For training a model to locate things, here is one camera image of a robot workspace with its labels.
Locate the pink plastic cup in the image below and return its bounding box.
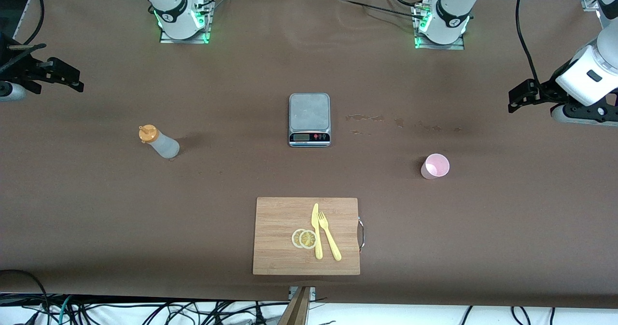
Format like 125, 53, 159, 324
421, 153, 450, 180

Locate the translucent sauce bottle orange cap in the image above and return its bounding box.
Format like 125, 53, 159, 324
139, 124, 180, 159

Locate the brown table cover sheet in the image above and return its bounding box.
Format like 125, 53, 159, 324
0, 0, 618, 310

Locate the silver digital kitchen scale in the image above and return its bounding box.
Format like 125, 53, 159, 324
288, 92, 332, 148

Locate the yellow plastic fork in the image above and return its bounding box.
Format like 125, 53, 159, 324
318, 211, 342, 262

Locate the yellow plastic knife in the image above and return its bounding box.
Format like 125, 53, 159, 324
311, 203, 323, 260

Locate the wooden cutting board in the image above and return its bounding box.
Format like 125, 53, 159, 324
252, 197, 365, 276

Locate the black left camera mount bracket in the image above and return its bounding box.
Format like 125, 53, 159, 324
560, 91, 618, 123

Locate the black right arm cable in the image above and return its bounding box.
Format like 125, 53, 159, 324
19, 0, 45, 45

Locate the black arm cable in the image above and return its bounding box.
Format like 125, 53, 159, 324
19, 0, 45, 45
515, 0, 544, 91

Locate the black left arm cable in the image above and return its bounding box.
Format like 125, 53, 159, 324
515, 0, 544, 91

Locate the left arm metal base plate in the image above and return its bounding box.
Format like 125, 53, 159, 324
414, 4, 465, 50

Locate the black floor cable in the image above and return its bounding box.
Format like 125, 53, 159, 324
0, 268, 51, 325

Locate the wooden post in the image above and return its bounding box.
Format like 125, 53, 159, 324
277, 286, 310, 325

